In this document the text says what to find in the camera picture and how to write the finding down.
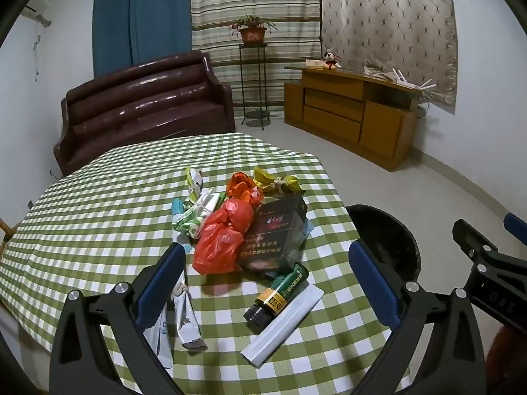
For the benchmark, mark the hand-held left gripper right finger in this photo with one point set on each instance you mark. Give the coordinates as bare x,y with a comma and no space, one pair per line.
372,284

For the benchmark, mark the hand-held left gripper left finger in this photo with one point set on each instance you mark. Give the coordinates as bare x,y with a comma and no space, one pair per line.
158,279

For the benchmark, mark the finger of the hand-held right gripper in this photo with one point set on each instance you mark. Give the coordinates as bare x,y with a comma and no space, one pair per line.
516,226
473,240

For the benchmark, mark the silver foil wrapper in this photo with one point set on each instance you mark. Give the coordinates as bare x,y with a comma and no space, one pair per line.
185,321

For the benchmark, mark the black trash bin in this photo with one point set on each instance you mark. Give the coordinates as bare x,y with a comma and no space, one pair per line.
387,234

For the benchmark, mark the white plastic packet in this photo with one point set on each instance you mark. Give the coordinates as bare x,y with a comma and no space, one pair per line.
160,337

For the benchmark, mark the teal paper strip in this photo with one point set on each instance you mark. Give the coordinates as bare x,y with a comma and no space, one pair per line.
177,209

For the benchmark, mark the green white plastic packaging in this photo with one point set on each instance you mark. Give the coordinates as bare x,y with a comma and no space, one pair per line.
197,214

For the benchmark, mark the red plastic bag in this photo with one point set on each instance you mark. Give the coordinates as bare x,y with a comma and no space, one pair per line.
222,234

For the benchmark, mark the light blue paper packet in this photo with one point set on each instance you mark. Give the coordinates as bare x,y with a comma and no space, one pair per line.
308,228

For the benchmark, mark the green bottle with black cap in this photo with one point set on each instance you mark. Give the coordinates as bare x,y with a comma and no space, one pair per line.
284,288

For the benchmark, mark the small green white wrapper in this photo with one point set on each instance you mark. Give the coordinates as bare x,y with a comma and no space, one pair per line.
194,181

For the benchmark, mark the black cardboard box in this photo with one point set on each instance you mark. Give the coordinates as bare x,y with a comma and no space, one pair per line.
276,234

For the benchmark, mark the orange plastic bag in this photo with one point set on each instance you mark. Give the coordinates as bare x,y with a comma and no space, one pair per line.
243,187

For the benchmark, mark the yellow wrapper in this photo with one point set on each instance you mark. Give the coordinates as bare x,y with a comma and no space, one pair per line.
263,177

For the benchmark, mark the person's right forearm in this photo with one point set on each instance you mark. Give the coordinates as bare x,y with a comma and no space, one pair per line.
508,358

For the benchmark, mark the wooden chair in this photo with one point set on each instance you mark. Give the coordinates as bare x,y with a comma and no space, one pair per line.
6,230

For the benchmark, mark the wooden cabinet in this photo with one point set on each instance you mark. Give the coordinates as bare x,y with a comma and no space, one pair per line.
333,123

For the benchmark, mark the white router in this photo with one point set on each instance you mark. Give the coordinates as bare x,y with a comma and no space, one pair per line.
407,82

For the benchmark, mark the dark brown leather sofa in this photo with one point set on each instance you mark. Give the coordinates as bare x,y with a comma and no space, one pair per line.
144,103

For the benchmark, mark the white plastic bag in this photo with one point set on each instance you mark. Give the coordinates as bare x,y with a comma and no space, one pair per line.
376,72

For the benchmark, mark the mouse plush toy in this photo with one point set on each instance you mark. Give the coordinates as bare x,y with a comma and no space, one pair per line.
330,61

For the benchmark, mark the beige tissue box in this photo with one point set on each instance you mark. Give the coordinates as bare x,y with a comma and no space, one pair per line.
315,63

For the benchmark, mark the beige diamond pattern curtain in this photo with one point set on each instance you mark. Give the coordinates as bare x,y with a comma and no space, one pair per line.
391,16

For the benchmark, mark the black metal plant stand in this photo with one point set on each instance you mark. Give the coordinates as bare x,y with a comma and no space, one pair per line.
252,45

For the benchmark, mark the potted plant in orange pot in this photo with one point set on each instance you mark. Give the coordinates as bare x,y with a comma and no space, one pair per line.
252,33

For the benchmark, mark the blue curtain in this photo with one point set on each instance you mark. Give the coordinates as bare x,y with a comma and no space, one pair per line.
140,16

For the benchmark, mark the striped curtain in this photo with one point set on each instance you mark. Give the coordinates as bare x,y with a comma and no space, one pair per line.
218,0

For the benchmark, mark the white air conditioner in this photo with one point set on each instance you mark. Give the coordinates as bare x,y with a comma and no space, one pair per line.
37,8

